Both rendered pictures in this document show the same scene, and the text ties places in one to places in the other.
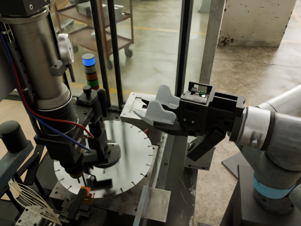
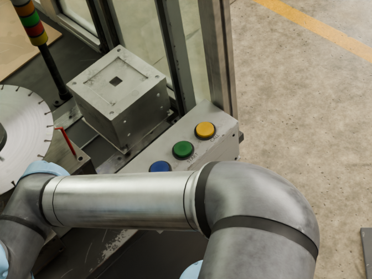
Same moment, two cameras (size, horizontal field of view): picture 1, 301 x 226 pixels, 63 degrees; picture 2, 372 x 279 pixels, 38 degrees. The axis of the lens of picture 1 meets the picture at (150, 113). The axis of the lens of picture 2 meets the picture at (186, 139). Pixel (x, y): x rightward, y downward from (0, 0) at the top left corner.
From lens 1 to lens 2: 81 cm
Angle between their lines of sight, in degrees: 31
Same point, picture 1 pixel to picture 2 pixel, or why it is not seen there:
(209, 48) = (206, 20)
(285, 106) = (65, 198)
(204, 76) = (212, 66)
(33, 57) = not seen: outside the picture
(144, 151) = (27, 160)
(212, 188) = not seen: hidden behind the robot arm
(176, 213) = (60, 268)
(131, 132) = (38, 122)
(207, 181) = not seen: hidden behind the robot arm
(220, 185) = (322, 271)
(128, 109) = (87, 77)
